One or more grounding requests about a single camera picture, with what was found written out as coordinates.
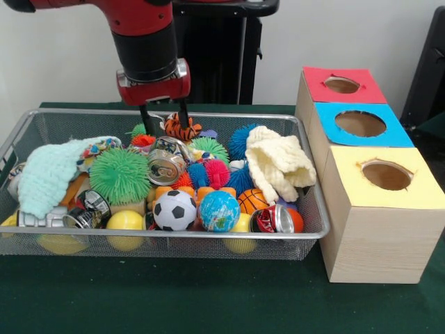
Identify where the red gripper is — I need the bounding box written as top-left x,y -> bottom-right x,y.
116,58 -> 192,135

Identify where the orange tiger plush toy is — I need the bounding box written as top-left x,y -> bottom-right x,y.
162,112 -> 203,142

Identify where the cream knitted cloth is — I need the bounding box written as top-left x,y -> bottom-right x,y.
245,125 -> 317,202

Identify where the mint green cloth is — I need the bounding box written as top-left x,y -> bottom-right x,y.
17,136 -> 122,219

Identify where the wooden box with three holes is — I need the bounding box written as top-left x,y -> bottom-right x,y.
294,65 -> 445,285

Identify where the crushed silver can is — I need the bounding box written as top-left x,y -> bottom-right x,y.
146,137 -> 191,185

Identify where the large green spiky ball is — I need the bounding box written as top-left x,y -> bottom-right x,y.
89,148 -> 152,206

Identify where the soccer ball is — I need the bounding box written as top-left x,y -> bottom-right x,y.
152,189 -> 198,232

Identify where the globe print ball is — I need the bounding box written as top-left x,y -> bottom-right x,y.
198,190 -> 242,233

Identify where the yellow ball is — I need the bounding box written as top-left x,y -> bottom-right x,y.
106,210 -> 145,252

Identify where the small basketball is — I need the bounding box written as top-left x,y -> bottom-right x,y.
238,188 -> 270,215

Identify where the crushed red can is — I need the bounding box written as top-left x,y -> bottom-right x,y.
249,204 -> 296,234

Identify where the dark green table cloth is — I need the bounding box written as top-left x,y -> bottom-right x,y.
0,101 -> 445,334
415,111 -> 445,164

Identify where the yellow cheese wedge toy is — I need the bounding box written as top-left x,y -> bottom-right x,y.
0,212 -> 19,228

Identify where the black panel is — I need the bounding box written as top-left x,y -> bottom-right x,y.
399,5 -> 445,121

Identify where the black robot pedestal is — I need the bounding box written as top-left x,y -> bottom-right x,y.
170,0 -> 281,105

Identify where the wire mesh bin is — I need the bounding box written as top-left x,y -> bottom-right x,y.
0,107 -> 330,261

